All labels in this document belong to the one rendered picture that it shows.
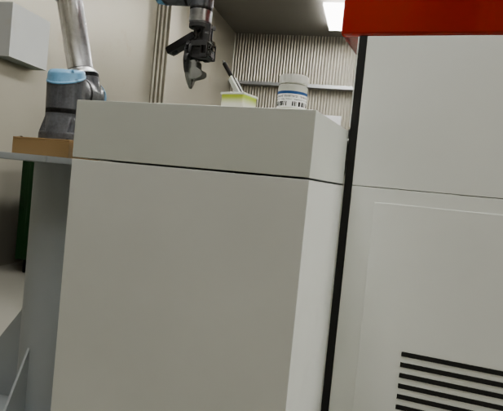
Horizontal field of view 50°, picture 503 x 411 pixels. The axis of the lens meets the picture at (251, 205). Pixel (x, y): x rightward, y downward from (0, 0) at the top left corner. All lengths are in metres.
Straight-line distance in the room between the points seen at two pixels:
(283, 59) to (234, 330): 8.96
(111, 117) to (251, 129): 0.37
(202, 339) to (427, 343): 0.58
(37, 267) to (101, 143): 0.57
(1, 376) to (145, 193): 0.98
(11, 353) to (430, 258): 1.37
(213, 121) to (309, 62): 8.74
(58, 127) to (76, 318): 0.63
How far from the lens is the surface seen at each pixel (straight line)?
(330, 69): 9.90
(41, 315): 1.85
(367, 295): 1.50
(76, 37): 2.01
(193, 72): 1.86
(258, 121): 1.22
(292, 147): 1.18
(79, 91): 1.84
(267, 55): 10.11
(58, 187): 1.79
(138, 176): 1.34
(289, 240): 1.18
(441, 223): 1.47
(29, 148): 1.80
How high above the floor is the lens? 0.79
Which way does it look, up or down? 2 degrees down
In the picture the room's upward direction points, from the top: 6 degrees clockwise
